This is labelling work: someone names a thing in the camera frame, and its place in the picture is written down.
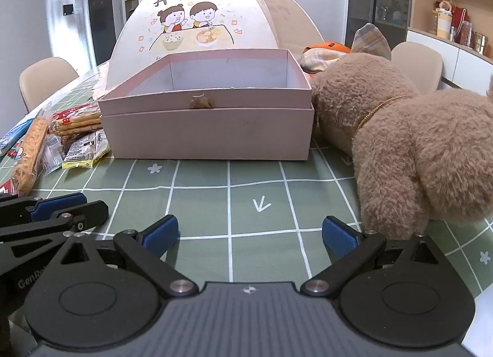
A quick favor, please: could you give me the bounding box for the plaid cloth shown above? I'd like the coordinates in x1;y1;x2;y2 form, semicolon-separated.
300;23;392;75

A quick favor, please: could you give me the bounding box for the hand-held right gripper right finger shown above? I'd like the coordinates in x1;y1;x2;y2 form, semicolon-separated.
300;216;448;299

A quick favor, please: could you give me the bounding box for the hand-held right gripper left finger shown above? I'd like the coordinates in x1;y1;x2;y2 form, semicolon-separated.
53;215;200;299

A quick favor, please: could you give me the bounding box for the glass jar of nuts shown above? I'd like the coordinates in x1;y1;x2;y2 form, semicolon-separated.
460;22;477;48

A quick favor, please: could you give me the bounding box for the blue snack packet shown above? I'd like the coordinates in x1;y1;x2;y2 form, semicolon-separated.
0;118;35;157

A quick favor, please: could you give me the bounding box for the long biscuit stick packet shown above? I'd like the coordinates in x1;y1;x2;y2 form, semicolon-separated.
11;106;53;197

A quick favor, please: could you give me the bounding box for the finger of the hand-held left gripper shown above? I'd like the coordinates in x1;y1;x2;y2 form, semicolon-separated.
0;200;109;278
0;192;88;224

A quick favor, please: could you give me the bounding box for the clear small snack packet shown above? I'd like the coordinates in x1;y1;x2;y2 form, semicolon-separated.
40;134;65;176

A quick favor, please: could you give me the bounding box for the green checked tablecloth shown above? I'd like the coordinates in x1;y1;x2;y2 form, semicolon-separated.
0;60;493;342

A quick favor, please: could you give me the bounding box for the gold chain necklace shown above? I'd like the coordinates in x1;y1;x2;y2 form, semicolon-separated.
353;94;416;135

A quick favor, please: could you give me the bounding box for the pink cardboard box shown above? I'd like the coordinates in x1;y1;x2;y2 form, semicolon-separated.
97;48;317;160

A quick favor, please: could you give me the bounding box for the red bag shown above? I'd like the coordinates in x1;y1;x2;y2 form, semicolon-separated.
452;8;469;40

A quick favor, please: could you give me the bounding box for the printed mesh food cover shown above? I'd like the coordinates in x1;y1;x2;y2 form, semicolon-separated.
93;0;326;101

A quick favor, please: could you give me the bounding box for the beige chair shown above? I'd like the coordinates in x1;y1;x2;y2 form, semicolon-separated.
19;57;80;113
390;42;444;96

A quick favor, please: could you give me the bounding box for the brown plush toy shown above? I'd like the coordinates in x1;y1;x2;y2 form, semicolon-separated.
308;53;493;243

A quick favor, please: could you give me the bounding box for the orange plush toy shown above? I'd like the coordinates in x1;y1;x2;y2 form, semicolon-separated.
304;41;353;54

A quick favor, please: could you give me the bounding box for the wooden shelf cabinet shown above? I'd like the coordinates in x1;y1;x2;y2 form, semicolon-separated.
406;0;493;103

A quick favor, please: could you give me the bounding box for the dark door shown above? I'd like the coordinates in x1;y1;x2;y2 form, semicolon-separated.
87;0;116;67

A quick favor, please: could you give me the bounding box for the yellow white bottle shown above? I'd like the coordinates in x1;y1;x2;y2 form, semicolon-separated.
437;9;454;39

